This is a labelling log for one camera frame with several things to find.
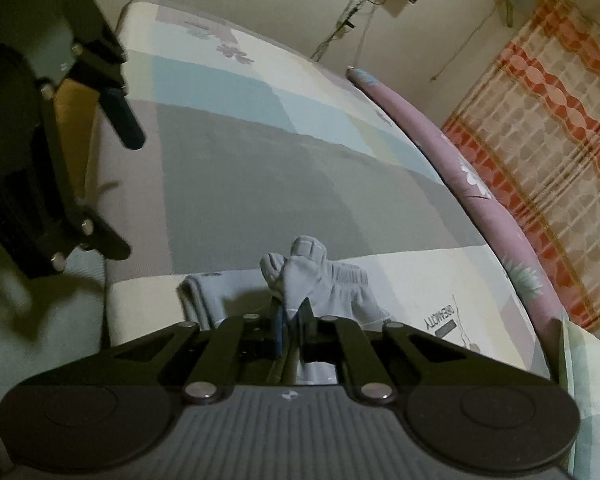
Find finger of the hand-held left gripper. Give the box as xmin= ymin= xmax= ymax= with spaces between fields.
xmin=39 ymin=85 xmax=132 ymax=273
xmin=62 ymin=0 xmax=147 ymax=151

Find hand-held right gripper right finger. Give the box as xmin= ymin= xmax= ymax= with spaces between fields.
xmin=296 ymin=297 xmax=551 ymax=406

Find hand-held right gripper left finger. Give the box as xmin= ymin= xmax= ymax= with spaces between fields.
xmin=30 ymin=300 xmax=286 ymax=406

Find grey striped pants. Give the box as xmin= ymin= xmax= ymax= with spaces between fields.
xmin=176 ymin=234 xmax=396 ymax=386

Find checked bed sheet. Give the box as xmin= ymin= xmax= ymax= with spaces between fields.
xmin=0 ymin=0 xmax=553 ymax=461

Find purple floral quilt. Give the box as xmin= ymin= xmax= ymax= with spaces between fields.
xmin=346 ymin=66 xmax=571 ymax=326

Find checked pillow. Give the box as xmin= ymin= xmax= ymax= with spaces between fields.
xmin=557 ymin=317 xmax=600 ymax=480

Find patterned curtain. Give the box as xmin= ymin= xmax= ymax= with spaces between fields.
xmin=440 ymin=0 xmax=600 ymax=331

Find black wall cables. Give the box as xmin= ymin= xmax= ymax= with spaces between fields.
xmin=309 ymin=0 xmax=396 ymax=61

